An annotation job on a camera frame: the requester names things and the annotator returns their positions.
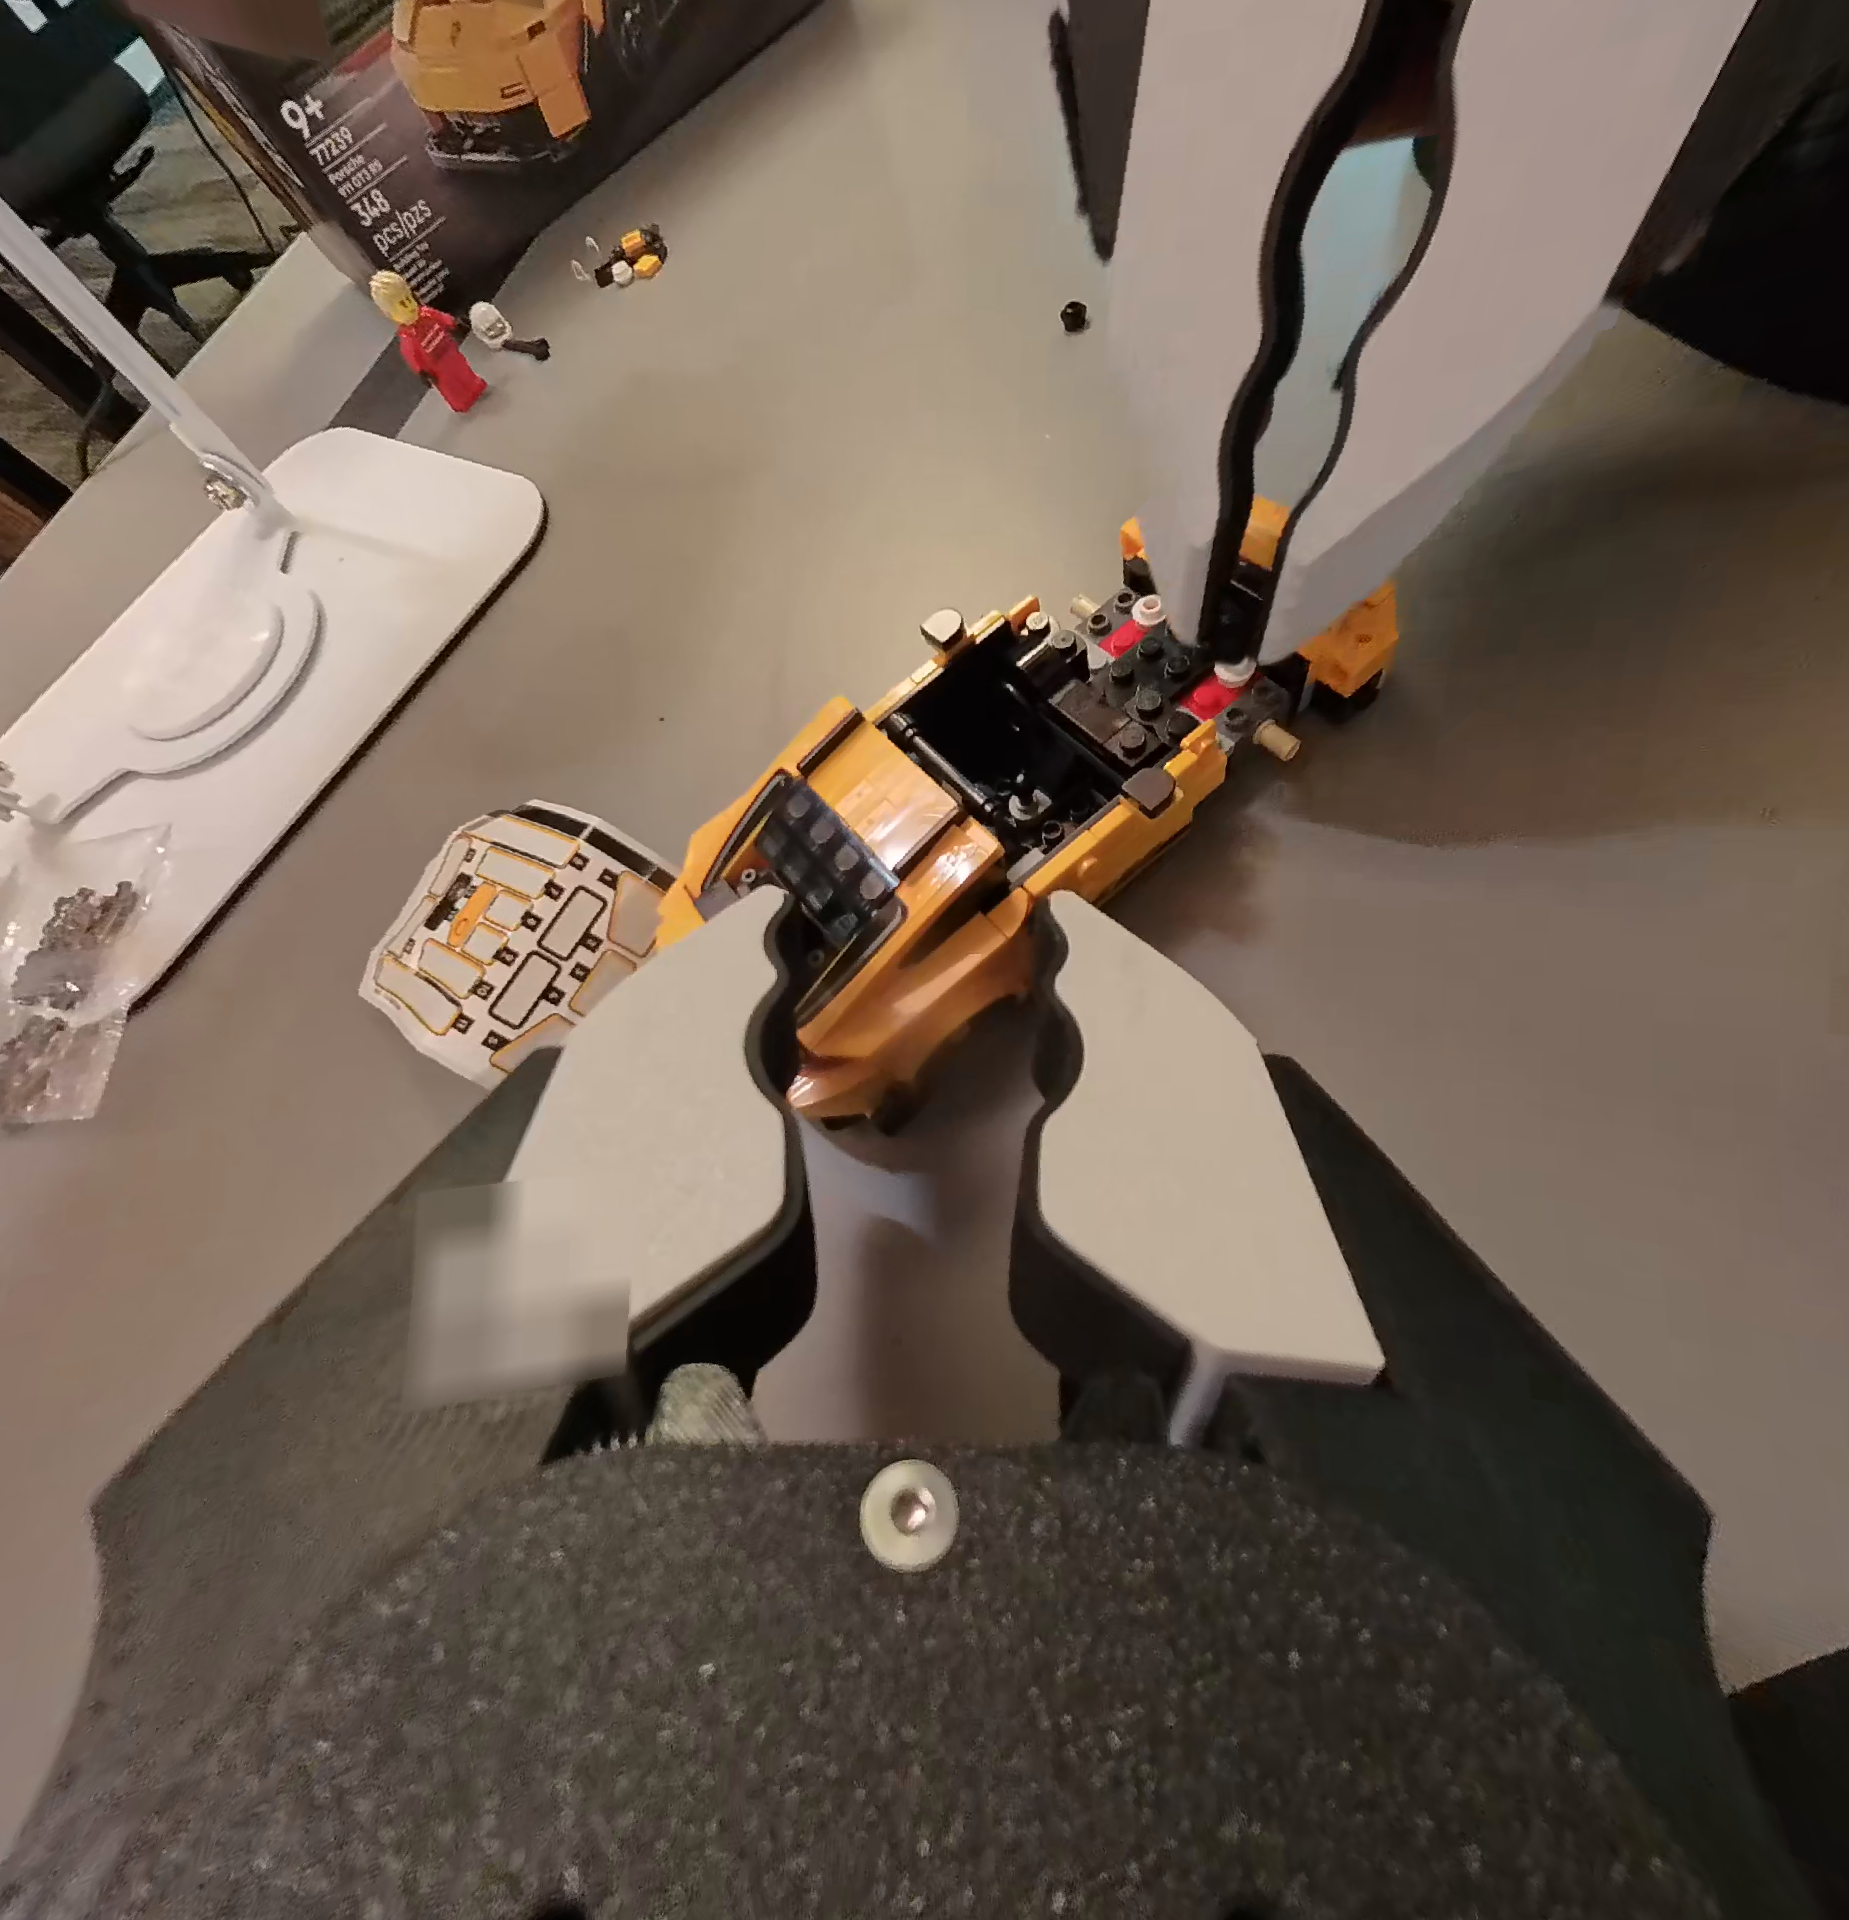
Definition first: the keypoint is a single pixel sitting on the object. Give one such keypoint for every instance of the clear plastic parts bag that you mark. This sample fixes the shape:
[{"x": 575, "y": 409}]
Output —
[{"x": 53, "y": 975}]

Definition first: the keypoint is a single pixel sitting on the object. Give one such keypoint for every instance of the red lego minifigure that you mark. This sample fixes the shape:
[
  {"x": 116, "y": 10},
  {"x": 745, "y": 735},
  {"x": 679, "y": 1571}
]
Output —
[{"x": 437, "y": 353}]

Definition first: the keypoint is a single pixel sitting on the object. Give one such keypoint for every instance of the white book stand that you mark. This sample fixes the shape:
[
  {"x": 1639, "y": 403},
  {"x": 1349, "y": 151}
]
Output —
[{"x": 265, "y": 600}]

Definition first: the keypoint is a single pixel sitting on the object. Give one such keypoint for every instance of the black office chair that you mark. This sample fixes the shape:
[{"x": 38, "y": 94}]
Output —
[{"x": 69, "y": 166}]

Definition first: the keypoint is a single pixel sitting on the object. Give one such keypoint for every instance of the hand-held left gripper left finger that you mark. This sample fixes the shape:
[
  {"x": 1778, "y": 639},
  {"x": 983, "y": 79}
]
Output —
[{"x": 669, "y": 1111}]

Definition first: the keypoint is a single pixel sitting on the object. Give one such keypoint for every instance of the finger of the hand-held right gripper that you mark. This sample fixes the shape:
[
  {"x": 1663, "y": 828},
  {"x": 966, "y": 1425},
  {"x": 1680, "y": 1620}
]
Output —
[
  {"x": 1524, "y": 300},
  {"x": 1194, "y": 300}
]

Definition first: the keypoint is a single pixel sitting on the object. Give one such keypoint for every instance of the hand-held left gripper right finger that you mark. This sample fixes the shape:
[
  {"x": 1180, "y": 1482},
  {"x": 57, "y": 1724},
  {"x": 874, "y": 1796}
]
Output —
[{"x": 1208, "y": 1185}]

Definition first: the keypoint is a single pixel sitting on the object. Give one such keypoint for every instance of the white sticker sheet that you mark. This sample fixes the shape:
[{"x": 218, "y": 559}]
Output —
[{"x": 520, "y": 960}]

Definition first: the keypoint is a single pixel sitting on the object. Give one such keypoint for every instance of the small loose yellow-black bricks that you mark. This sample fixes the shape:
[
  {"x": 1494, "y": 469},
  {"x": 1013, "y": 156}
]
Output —
[{"x": 631, "y": 255}]

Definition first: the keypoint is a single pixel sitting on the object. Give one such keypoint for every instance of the white lego minifigure piece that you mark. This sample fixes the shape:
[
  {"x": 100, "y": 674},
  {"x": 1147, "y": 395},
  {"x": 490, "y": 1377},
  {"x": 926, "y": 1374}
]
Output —
[{"x": 491, "y": 322}]

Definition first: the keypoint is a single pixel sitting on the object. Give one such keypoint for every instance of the yellow lego car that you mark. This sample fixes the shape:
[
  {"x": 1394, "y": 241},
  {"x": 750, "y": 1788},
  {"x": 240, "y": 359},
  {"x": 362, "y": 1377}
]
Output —
[{"x": 925, "y": 988}]

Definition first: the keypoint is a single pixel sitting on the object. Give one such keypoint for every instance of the black lego set box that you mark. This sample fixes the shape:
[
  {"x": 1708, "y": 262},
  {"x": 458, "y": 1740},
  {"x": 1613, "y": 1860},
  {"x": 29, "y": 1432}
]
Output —
[{"x": 563, "y": 180}]

